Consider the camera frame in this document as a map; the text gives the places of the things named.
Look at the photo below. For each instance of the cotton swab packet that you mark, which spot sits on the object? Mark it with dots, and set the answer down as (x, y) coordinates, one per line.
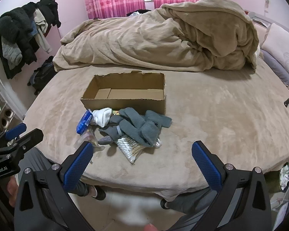
(130, 149)

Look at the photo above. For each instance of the beige bed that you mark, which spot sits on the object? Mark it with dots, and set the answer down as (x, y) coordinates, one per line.
(219, 125)

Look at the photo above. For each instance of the grey sock with grip sole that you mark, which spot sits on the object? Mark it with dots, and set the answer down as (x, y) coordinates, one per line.
(110, 132)

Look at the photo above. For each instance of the person's leg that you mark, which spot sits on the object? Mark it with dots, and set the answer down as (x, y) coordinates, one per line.
(197, 201)
(43, 158)

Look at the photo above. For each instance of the white cabinet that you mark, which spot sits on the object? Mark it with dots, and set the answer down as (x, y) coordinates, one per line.
(0, 105)

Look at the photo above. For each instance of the grey headboard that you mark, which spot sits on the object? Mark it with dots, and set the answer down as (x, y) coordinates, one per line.
(262, 19)

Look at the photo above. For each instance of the short grey sock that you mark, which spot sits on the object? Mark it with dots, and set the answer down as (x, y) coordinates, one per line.
(159, 119)

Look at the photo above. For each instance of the white cloth beside bed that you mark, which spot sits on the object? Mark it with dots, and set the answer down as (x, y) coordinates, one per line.
(285, 175)

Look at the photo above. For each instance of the person's left shoe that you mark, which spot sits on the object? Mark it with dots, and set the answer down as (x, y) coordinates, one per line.
(98, 193)

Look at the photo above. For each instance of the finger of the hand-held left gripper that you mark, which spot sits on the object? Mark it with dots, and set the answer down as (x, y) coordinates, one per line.
(14, 130)
(30, 138)

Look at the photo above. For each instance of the person's left hand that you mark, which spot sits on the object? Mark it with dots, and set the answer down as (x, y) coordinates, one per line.
(12, 190)

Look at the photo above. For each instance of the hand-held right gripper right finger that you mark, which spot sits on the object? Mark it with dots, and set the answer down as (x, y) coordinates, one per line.
(207, 166)

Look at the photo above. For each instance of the person's right leg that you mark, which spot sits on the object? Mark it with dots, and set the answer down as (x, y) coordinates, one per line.
(197, 201)

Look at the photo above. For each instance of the dark clothes on rack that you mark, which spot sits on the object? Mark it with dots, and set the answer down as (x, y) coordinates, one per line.
(19, 28)

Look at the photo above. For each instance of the beige duvet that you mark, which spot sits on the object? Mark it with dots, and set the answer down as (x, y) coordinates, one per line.
(159, 38)

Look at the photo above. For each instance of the black suitcase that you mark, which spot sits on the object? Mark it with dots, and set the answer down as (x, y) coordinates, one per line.
(43, 74)

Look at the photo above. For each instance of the person's right shoe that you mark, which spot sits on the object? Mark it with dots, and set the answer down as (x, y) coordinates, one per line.
(164, 204)

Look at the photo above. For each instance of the grey purple pillow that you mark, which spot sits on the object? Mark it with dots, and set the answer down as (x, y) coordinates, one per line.
(277, 67)

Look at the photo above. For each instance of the pink flower print pillow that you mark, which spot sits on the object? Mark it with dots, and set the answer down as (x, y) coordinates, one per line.
(281, 45)

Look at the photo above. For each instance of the long grey sock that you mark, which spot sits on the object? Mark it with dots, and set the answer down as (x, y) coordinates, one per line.
(137, 130)

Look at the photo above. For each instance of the dark clothing on bed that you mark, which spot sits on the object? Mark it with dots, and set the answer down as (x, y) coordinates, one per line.
(139, 12)

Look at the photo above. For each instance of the clear plastic packets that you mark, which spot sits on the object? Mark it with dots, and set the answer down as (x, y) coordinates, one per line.
(115, 112)

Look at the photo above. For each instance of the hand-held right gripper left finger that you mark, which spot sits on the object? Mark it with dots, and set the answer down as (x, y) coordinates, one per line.
(78, 166)

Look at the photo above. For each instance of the person's shoe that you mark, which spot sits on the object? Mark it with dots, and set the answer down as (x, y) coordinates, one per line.
(164, 204)
(98, 193)

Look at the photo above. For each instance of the blue spray bottle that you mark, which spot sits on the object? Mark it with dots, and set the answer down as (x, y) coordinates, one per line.
(83, 125)

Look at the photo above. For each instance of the person's left leg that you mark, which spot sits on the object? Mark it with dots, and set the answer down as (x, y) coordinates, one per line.
(43, 158)

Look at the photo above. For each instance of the cardboard box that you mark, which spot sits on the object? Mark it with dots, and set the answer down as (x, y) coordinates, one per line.
(125, 104)

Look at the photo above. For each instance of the clear plastic packet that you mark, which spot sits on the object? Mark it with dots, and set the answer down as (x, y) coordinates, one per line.
(86, 138)

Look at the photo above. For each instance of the white sock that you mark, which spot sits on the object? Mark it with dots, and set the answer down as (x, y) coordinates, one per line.
(102, 116)

